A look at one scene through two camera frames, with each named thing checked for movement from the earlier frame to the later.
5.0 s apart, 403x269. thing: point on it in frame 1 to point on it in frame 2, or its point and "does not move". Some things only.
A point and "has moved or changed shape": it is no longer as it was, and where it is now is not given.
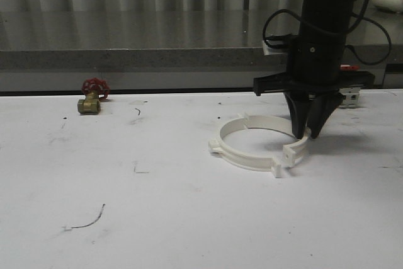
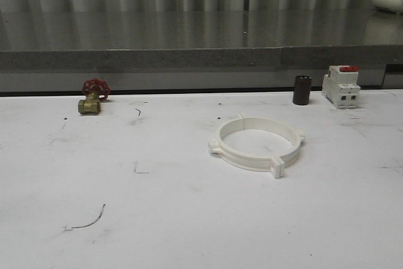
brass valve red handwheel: [95, 89] does not move
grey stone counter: [168, 51] does not move
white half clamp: [282, 125] has moved or changed shape
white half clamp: [218, 146] does not move
